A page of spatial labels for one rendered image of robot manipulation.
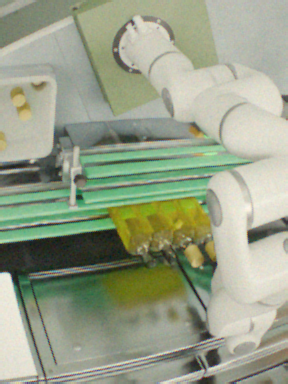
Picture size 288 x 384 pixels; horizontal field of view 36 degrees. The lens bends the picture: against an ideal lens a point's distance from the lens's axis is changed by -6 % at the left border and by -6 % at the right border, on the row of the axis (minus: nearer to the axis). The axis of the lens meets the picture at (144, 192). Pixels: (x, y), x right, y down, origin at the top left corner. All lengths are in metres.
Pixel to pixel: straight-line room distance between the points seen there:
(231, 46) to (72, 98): 0.47
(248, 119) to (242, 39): 0.70
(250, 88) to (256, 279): 0.31
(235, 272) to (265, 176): 0.13
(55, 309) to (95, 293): 0.12
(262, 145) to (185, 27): 0.53
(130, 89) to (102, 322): 0.56
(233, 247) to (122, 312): 0.57
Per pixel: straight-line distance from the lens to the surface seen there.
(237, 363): 1.12
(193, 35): 1.13
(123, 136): 1.19
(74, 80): 1.17
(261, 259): 0.63
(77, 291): 1.15
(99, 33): 1.04
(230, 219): 0.58
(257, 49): 1.37
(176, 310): 1.15
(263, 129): 0.64
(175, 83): 0.83
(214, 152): 1.24
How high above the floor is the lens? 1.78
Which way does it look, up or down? 45 degrees down
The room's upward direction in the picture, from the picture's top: 149 degrees clockwise
